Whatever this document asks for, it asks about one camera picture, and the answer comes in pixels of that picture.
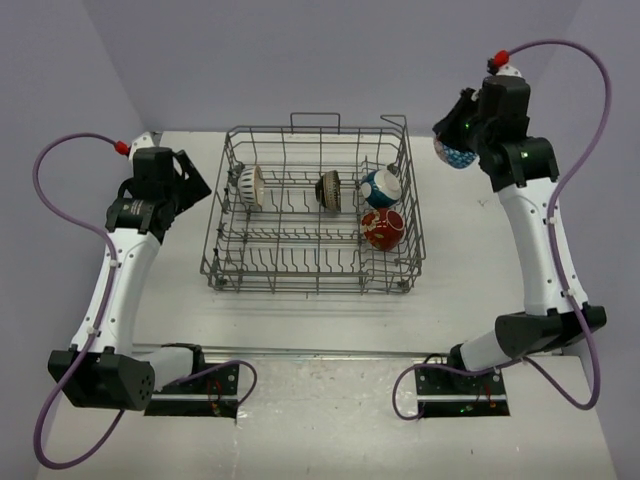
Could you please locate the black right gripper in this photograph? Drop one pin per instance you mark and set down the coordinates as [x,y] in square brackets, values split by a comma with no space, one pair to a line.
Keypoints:
[446,127]

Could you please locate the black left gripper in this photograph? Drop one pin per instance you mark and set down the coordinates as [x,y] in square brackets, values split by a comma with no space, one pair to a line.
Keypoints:
[194,188]

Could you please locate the red diamond pattern bowl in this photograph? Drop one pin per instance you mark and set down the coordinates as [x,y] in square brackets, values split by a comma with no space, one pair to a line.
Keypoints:
[452,157]

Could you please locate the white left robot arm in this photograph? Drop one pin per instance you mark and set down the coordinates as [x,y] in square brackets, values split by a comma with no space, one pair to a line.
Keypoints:
[98,369]

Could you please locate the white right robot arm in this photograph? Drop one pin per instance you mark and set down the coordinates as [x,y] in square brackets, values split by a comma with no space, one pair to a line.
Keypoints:
[524,174]

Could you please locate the white bowl teal stripes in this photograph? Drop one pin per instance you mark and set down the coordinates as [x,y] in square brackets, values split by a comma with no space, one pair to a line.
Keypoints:
[251,186]

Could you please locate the red floral bowl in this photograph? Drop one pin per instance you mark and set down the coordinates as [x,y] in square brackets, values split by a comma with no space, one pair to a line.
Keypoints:
[383,228]

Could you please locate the black gold patterned bowl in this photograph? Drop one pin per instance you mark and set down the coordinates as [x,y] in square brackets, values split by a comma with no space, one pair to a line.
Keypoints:
[328,191]

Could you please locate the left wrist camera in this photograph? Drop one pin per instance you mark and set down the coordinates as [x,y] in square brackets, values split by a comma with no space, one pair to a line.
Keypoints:
[144,140]

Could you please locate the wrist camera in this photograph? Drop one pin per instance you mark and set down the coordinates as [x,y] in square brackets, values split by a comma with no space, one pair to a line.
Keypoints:
[499,65]
[144,140]

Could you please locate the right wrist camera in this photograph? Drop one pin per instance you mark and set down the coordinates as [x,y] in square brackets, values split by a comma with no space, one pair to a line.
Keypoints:
[499,65]

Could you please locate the grey wire dish rack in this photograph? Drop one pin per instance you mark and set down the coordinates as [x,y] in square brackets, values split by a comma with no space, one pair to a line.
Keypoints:
[292,243]

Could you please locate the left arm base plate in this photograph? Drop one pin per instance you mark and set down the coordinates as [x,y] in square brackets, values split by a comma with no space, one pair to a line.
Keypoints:
[211,396]

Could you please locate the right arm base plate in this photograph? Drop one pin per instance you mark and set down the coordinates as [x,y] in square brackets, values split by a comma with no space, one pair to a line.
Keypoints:
[445,395]

